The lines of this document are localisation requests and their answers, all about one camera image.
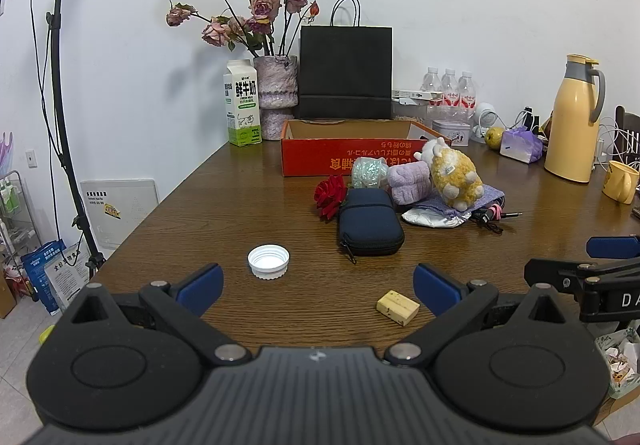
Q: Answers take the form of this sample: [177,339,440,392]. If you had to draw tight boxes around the navy zip case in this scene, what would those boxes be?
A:
[338,188,406,265]

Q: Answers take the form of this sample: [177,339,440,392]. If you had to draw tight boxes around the small white desk fan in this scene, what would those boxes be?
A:
[472,102,502,139]

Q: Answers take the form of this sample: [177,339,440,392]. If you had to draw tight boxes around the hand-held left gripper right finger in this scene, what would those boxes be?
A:
[384,263,583,368]

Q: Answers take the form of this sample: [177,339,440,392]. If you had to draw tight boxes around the flat white carton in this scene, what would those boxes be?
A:
[391,88,444,102]

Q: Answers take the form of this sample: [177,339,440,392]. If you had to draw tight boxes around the black paper bag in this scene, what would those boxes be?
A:
[298,0,393,121]

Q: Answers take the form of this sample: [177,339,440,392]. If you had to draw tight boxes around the yellow white plush sheep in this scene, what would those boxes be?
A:
[414,136,485,212]

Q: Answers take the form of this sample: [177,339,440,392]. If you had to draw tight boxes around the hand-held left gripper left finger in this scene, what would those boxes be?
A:
[60,263,253,368]

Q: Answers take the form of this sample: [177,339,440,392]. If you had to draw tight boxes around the purple marbled vase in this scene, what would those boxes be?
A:
[252,54,300,142]

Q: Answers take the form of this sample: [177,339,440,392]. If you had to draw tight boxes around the yellow mug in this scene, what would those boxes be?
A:
[601,161,640,204]

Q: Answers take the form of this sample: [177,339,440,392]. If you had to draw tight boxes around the purple cloth pouch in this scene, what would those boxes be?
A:
[400,182,506,217]

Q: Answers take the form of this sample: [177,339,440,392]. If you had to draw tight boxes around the white green milk carton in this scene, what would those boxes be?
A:
[223,59,263,147]

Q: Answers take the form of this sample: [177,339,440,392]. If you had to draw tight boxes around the white packet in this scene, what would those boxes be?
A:
[402,205,473,229]

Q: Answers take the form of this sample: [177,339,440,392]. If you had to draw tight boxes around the red cardboard box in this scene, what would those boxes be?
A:
[280,119,453,177]

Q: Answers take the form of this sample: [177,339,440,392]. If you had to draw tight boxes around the white wall panel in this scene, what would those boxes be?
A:
[80,178,161,248]

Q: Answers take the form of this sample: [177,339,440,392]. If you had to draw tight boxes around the white cables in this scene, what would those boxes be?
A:
[596,118,640,167]

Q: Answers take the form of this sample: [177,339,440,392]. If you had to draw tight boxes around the yellow thermos jug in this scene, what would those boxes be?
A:
[544,54,607,183]

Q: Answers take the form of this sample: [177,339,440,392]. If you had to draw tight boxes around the wire storage rack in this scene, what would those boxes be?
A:
[0,170,43,272]

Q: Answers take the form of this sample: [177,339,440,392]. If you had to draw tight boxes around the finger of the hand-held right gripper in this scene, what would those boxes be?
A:
[524,259,601,297]
[586,236,640,260]

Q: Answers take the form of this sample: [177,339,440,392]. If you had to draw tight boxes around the clear water bottle red label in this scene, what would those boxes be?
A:
[457,71,477,122]
[440,68,461,108]
[420,66,443,107]

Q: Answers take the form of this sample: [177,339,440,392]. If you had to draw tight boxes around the white printed bag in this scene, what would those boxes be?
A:
[42,245,97,312]

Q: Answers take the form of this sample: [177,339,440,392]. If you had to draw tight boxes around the black charger with white cable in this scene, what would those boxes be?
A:
[515,106,545,133]

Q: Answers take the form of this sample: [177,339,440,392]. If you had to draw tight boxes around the iridescent wrapped ball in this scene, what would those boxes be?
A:
[351,156,390,190]

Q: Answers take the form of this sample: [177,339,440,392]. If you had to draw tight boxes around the white bottle cap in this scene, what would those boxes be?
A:
[247,245,291,280]

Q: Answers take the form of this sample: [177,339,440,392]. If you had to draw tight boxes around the dark slatted chair back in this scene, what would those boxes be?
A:
[615,105,640,157]

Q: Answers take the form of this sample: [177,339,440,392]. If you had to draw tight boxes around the blue printed bag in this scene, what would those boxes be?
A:
[21,239,68,316]

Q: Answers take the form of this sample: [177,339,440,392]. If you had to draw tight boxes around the purple fluffy towel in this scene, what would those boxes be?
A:
[387,162,435,206]

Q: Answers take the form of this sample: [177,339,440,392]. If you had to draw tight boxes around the black cable with pink tie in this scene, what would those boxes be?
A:
[470,205,525,233]

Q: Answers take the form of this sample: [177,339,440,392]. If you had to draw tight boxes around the grey tin box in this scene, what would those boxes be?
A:
[432,120,471,147]

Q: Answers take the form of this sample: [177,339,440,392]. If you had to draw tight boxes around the purple tissue pack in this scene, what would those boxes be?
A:
[500,126,546,163]

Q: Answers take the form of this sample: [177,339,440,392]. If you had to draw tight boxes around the red artificial rose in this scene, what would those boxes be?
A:
[314,174,349,223]

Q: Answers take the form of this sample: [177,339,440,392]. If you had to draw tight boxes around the yellow speckled block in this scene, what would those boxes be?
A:
[376,290,421,326]

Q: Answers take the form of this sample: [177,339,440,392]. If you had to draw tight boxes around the black lamp stand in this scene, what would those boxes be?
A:
[30,0,108,286]

